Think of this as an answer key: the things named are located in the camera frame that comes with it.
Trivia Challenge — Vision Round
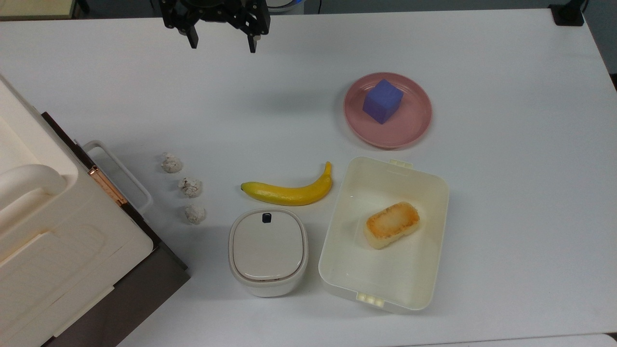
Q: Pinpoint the white crumpled lump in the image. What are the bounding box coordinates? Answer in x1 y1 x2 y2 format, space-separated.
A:
161 152 184 174
185 204 207 225
178 177 203 198

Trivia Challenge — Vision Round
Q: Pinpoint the cream plastic container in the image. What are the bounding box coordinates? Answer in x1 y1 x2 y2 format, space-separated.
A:
318 156 450 314

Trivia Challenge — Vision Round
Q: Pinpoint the blue cube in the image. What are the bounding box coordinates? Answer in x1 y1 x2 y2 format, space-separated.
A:
362 79 404 125

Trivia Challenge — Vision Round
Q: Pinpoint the copper latch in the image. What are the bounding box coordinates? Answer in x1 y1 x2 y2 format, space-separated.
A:
88 165 129 207

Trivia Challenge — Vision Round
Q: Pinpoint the wooden side table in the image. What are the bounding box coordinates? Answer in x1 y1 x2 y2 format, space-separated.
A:
0 0 79 21

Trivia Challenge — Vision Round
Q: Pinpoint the cream appliance case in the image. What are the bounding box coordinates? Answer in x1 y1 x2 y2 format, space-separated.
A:
0 75 155 347

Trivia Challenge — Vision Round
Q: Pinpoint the toasted bread piece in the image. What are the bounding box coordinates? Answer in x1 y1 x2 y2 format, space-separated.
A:
363 201 421 250

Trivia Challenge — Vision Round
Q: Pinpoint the white wire handle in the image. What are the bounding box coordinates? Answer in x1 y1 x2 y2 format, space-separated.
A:
82 140 154 215

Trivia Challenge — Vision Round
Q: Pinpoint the yellow banana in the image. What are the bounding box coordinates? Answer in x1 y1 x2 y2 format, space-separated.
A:
241 161 333 207

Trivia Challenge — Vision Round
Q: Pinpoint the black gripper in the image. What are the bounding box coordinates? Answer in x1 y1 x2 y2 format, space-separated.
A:
159 0 271 53

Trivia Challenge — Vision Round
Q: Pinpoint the pink plate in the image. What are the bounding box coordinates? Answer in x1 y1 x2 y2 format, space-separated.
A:
343 72 433 149

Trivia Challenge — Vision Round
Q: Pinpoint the black table clamp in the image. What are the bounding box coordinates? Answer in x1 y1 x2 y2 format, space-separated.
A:
549 0 586 27

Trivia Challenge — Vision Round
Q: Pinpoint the dark brown base tray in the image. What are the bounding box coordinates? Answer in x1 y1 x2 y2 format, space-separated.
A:
41 112 191 347

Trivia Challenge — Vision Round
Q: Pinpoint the white robot base blue ring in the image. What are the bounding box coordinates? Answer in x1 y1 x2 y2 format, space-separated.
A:
264 0 305 13

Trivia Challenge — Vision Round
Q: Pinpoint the white lidded box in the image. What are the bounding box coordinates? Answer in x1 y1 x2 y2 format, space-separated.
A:
228 208 309 298

